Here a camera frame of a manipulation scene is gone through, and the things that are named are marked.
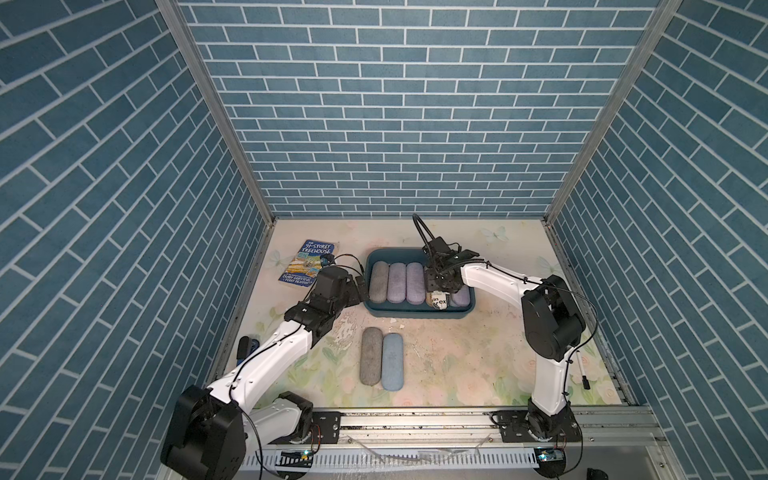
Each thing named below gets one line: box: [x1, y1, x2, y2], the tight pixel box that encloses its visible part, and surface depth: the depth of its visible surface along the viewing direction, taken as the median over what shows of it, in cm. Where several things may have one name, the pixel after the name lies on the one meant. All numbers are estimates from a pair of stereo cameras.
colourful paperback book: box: [278, 239, 335, 287], surface depth 110 cm
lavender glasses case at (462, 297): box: [451, 285, 471, 307], surface depth 93 cm
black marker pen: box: [576, 350, 591, 390], surface depth 84 cm
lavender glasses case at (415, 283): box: [406, 262, 425, 305], surface depth 98 cm
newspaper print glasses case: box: [425, 290, 450, 311], surface depth 93 cm
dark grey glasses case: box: [360, 327, 383, 386], surface depth 84 cm
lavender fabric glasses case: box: [386, 262, 407, 304], surface depth 99 cm
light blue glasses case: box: [381, 333, 404, 392], surface depth 84 cm
